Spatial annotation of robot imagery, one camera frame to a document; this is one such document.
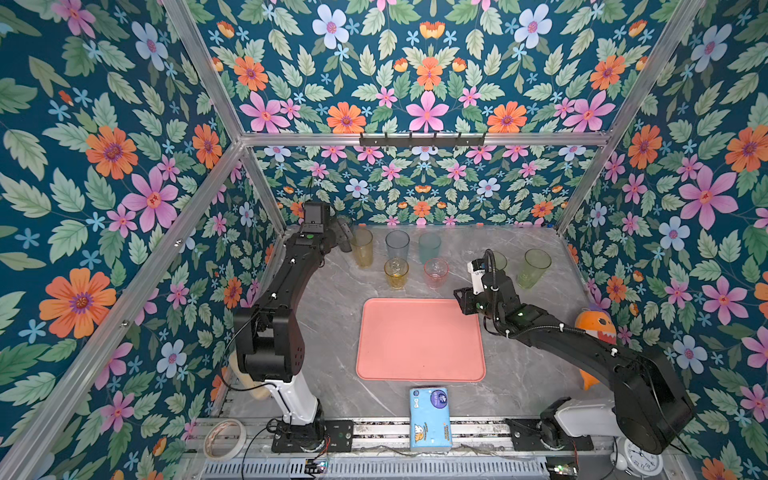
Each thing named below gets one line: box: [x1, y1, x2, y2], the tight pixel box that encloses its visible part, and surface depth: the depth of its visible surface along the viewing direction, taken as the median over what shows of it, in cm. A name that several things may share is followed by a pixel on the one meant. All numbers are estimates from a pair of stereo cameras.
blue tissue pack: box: [410, 387, 453, 452], surface depth 75 cm
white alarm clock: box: [610, 436, 664, 477], surface depth 69 cm
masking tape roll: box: [203, 418, 247, 461], surface depth 73 cm
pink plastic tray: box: [356, 298, 486, 382], surface depth 90 cm
